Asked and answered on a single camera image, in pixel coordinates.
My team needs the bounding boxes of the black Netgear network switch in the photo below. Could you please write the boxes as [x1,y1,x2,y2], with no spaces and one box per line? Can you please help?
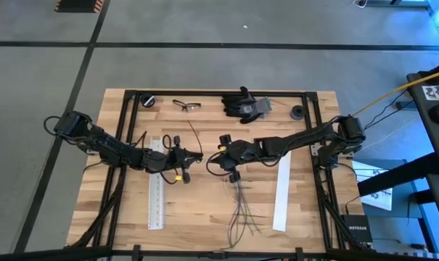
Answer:
[340,214,374,246]

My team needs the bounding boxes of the yellow hanging cable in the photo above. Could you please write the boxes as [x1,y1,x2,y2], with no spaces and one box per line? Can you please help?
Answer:
[351,68,439,117]

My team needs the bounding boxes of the black zip tie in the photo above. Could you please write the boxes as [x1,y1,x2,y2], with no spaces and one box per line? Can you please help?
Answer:
[187,120,205,157]

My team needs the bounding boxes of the white duct cover strip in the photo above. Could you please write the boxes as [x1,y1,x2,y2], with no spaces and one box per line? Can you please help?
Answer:
[272,150,292,233]

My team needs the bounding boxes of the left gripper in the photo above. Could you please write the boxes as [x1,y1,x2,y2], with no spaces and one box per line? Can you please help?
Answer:
[157,135,205,184]

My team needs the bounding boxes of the clear safety glasses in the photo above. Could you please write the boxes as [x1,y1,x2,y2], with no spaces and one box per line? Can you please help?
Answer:
[172,99,202,113]

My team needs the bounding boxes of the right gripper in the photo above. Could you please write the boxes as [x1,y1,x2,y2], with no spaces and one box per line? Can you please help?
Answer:
[217,133,263,184]

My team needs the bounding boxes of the orange black striped mat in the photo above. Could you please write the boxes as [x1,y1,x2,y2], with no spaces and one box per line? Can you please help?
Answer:
[54,0,106,14]

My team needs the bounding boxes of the blue wire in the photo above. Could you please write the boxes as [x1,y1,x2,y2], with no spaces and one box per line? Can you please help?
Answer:
[226,181,242,239]

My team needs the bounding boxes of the marker printed sheet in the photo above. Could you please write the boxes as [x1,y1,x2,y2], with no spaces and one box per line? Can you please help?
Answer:
[421,85,439,102]

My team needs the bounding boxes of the white paper sheet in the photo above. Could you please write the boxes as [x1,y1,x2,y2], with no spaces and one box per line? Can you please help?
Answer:
[351,159,393,212]

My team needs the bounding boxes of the black table frame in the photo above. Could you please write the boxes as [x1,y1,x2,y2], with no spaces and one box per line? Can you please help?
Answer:
[65,88,374,261]

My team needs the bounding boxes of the black desk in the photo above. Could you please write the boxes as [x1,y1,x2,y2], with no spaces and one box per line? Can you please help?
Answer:
[356,56,439,254]

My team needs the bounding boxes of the black grey work glove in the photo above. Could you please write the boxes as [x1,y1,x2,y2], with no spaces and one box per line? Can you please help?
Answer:
[221,86,273,125]

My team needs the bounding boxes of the white slotted cable duct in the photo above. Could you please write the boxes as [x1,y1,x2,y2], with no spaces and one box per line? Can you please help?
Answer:
[147,136,165,231]

